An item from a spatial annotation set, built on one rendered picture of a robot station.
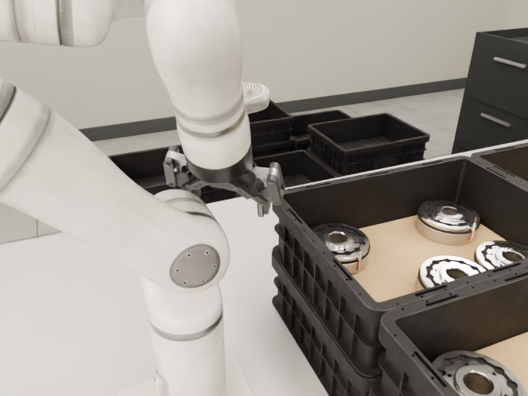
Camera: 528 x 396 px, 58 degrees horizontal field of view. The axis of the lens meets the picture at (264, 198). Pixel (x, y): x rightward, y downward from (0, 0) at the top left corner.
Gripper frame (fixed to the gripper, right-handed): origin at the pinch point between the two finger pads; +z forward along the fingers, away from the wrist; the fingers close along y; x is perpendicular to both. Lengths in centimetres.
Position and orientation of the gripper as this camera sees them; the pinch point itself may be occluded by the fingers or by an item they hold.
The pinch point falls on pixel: (229, 203)
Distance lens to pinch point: 64.4
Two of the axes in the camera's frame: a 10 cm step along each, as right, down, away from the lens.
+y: 9.8, 1.7, -1.3
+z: 0.3, 4.9, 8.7
